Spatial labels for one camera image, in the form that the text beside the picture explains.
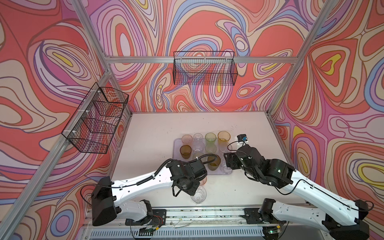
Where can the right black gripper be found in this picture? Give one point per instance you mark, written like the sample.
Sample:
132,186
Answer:
231,160

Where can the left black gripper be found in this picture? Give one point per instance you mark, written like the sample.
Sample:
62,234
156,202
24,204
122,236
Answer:
192,192

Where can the clear faceted cup back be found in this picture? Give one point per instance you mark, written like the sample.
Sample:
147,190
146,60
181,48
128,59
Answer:
225,170

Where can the pink cup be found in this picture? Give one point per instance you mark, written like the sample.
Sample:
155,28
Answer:
203,181

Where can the amber cup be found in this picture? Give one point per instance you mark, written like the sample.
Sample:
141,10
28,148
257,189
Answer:
185,151
214,162

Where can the yellow plastic cup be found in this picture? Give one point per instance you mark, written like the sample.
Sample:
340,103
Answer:
224,137

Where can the pale green cup front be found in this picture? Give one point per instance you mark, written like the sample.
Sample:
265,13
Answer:
211,149

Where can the bright green cup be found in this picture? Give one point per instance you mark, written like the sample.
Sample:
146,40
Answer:
210,139

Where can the peach cup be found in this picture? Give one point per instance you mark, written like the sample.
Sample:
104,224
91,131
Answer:
187,139

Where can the small clear cup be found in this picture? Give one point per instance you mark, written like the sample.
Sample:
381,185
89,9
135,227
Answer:
198,138

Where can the pale green large cup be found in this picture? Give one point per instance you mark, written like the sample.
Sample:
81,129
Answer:
197,155

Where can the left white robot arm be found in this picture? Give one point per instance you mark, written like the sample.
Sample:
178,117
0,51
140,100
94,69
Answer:
112,200

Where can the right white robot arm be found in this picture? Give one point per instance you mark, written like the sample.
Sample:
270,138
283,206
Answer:
341,218

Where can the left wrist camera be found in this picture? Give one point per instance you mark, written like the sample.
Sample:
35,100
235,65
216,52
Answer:
198,169

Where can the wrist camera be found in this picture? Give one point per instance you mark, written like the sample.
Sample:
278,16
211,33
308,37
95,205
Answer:
242,140
198,169

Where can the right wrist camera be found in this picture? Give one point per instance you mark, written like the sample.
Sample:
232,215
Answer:
242,140

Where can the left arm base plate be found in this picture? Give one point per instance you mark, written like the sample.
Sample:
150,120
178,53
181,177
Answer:
156,219

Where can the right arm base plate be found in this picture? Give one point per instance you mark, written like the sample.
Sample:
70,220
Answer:
260,216

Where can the black wire basket back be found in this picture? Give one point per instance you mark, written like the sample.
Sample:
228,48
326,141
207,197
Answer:
204,68

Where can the black wire basket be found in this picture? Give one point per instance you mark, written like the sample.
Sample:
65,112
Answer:
100,113
204,68

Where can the black wire basket left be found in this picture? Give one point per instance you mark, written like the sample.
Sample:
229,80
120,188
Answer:
100,113

